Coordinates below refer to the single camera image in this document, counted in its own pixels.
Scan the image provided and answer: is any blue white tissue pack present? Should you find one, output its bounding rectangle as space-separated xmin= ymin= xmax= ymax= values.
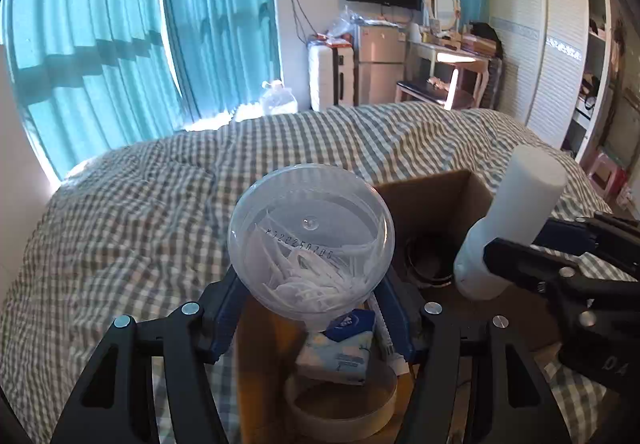
xmin=295 ymin=308 xmax=375 ymax=386

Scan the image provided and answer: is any clear round floss container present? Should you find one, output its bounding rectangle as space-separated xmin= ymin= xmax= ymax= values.
xmin=228 ymin=163 xmax=395 ymax=331

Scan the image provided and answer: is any white cardboard tape ring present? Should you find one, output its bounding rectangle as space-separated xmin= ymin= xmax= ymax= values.
xmin=283 ymin=370 xmax=399 ymax=443

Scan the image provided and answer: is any white toothpaste tube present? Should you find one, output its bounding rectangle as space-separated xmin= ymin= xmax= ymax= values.
xmin=367 ymin=297 xmax=410 ymax=377

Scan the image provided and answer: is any pink plastic stool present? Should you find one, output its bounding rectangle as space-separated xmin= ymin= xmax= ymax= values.
xmin=587 ymin=150 xmax=627 ymax=201

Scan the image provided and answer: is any brown cardboard box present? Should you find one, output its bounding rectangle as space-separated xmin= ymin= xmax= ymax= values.
xmin=234 ymin=167 xmax=566 ymax=444

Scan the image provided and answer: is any grey checkered bed duvet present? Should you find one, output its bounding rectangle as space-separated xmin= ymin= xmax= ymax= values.
xmin=0 ymin=100 xmax=614 ymax=444

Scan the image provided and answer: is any dark cushioned stool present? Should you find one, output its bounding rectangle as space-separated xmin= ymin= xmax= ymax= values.
xmin=395 ymin=66 xmax=473 ymax=110

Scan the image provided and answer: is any white dressing table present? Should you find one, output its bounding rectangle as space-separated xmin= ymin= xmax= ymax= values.
xmin=408 ymin=42 xmax=490 ymax=108

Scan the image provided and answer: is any white louvered wardrobe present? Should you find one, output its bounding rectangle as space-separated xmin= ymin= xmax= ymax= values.
xmin=489 ymin=0 xmax=613 ymax=165

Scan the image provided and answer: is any black bag on dresser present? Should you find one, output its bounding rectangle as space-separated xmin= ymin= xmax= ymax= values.
xmin=471 ymin=21 xmax=503 ymax=59

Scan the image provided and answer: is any silver mini fridge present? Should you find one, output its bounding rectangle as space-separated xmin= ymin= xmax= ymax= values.
xmin=355 ymin=24 xmax=407 ymax=106

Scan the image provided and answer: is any clear plastic bag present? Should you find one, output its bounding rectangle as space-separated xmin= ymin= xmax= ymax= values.
xmin=259 ymin=80 xmax=298 ymax=115

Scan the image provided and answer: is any white oval vanity mirror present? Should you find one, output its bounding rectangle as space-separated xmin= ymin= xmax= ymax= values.
xmin=424 ymin=0 xmax=460 ymax=31

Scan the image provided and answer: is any white suitcase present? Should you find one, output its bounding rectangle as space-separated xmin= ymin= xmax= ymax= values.
xmin=308 ymin=38 xmax=355 ymax=111

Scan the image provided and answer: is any large teal window curtain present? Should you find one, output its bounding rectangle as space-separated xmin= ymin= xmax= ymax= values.
xmin=1 ymin=0 xmax=280 ymax=177

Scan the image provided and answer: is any black hanging cable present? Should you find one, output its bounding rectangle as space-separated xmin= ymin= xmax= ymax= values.
xmin=290 ymin=0 xmax=317 ymax=45

